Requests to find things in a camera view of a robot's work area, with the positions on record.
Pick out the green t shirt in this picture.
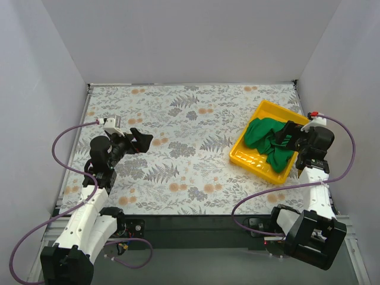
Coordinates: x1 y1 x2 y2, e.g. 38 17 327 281
243 118 294 173

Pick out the yellow plastic tray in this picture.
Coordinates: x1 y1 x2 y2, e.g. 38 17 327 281
229 100 309 185

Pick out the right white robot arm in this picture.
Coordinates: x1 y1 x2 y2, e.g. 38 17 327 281
268 119 347 270

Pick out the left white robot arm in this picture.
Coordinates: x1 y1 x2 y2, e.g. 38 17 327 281
40 128 153 284

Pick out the floral table mat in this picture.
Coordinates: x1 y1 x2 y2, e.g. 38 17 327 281
60 84 303 214

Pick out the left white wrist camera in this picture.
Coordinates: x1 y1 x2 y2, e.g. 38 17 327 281
97 115 125 137

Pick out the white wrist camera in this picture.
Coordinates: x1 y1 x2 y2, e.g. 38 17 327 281
301 112 327 132
97 115 125 137

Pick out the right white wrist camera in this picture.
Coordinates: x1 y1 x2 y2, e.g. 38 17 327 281
301 112 327 132

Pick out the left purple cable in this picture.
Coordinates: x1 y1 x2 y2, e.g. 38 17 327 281
8 120 154 283

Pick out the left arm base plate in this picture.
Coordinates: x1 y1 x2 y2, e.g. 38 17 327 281
112 218 145 238

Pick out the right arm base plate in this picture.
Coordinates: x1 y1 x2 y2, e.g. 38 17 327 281
243 217 284 238

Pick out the aluminium frame rail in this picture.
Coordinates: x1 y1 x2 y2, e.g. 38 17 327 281
28 214 369 284

